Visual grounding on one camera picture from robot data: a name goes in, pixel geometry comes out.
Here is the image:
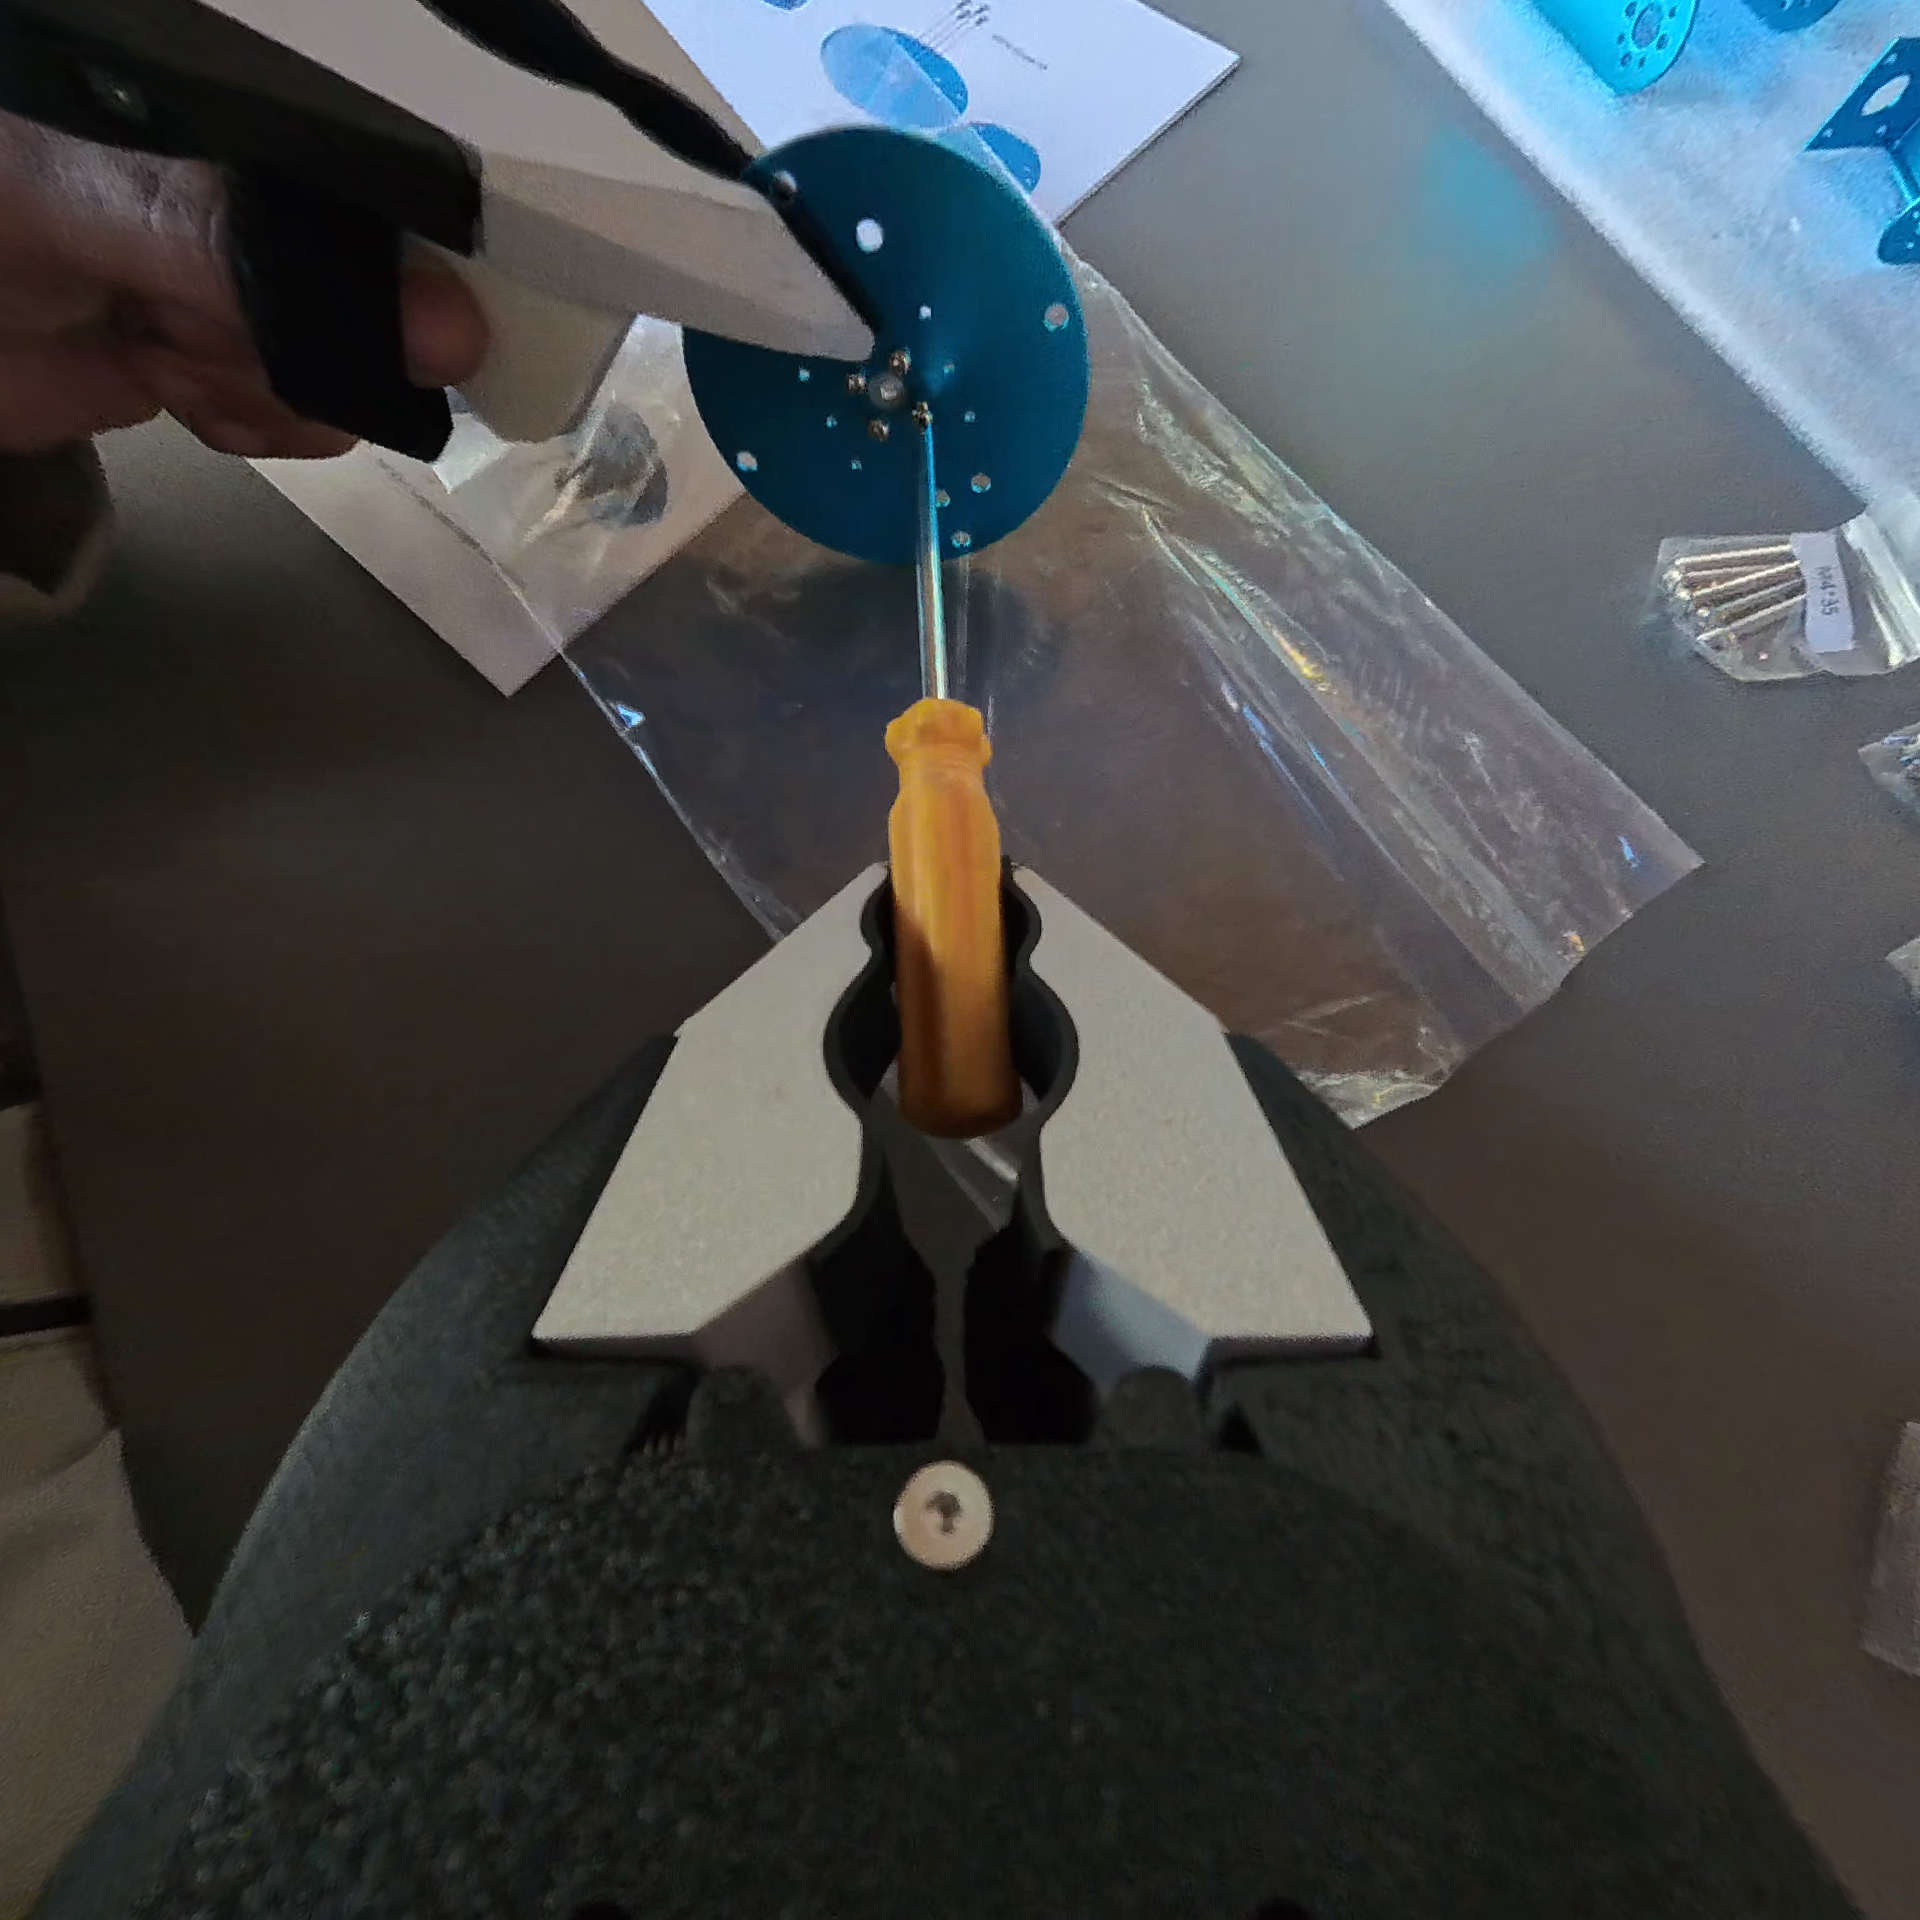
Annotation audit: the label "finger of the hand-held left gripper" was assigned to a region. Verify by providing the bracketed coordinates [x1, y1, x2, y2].
[200, 0, 754, 190]
[403, 138, 880, 447]

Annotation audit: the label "yellow-handled screwdriver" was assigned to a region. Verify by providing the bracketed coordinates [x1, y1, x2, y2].
[882, 401, 1027, 1138]

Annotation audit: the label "person's left hand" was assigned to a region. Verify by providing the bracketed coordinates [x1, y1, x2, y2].
[0, 111, 491, 462]

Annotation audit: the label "white assembly instruction sheet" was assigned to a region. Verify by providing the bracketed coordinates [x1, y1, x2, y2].
[248, 0, 1246, 702]

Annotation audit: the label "small blue U bracket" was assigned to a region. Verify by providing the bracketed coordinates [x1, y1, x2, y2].
[1805, 36, 1920, 271]

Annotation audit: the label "white foam sheet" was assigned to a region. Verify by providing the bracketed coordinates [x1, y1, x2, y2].
[1379, 0, 1920, 520]

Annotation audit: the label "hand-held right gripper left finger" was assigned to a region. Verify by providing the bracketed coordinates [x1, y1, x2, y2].
[532, 861, 947, 1445]

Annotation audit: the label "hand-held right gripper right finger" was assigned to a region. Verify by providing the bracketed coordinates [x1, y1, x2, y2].
[966, 863, 1374, 1445]

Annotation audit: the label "person's left forearm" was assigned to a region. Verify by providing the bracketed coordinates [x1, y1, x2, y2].
[0, 441, 116, 605]

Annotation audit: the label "person's beige trousers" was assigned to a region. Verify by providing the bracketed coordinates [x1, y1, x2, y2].
[0, 1102, 200, 1893]

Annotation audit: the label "single clear hardware bag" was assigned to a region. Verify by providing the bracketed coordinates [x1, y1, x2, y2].
[1865, 1414, 1920, 1674]

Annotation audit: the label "clear plastic bag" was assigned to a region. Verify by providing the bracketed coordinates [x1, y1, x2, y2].
[434, 269, 1705, 1188]

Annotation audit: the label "pile of small screw bags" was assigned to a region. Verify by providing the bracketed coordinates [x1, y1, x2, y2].
[1656, 517, 1920, 1008]

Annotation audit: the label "blue round metal disc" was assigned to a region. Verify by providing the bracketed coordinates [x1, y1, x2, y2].
[681, 122, 1091, 569]

